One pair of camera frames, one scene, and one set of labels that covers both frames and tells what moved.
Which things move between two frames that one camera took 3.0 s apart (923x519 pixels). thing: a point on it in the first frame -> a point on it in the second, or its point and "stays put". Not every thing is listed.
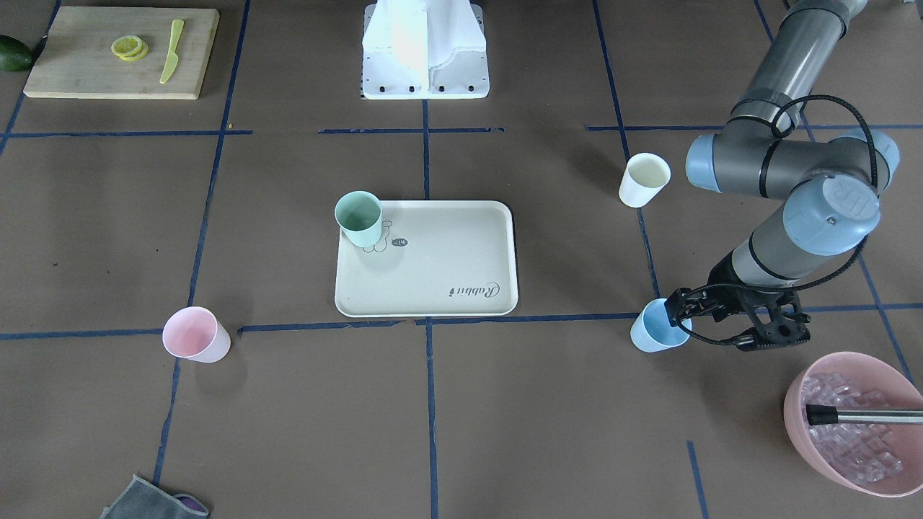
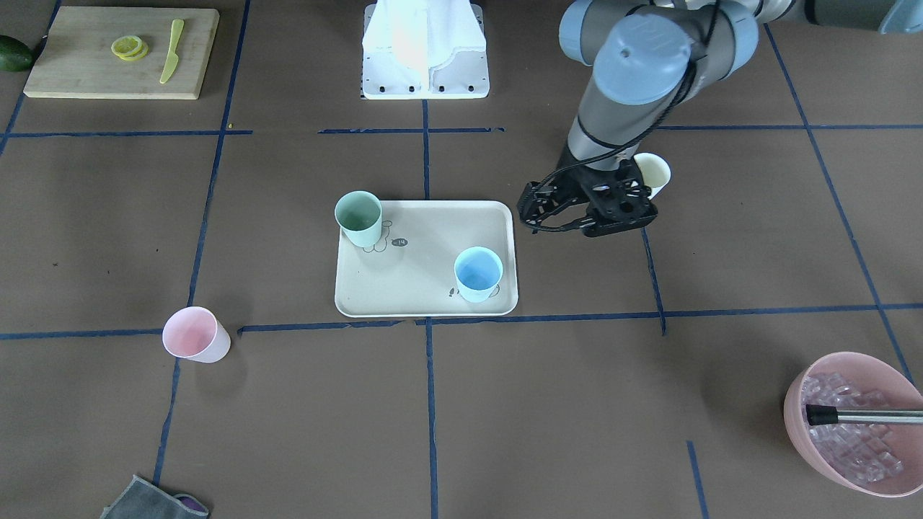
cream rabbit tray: [435, 259] stays put
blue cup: [652, 330] -> [478, 271]
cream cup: [645, 175] stays put
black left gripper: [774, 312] -> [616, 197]
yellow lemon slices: [130, 47] stays put
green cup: [359, 216] stays put
